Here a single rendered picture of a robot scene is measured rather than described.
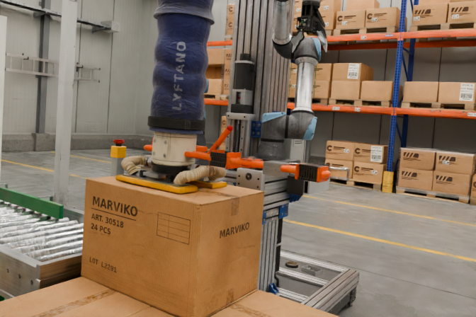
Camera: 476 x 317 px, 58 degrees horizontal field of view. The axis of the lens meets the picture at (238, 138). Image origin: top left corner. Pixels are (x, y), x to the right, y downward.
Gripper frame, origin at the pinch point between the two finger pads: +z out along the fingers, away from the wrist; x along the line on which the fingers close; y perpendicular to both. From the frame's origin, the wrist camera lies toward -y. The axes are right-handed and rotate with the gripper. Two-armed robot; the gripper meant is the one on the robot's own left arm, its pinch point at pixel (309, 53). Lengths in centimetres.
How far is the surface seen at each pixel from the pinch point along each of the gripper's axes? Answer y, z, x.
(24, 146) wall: -433, 137, -942
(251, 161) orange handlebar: 40, 44, 0
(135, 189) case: 57, 58, -38
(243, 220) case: 32, 67, -7
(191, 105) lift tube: 41, 25, -28
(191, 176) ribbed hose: 48, 51, -20
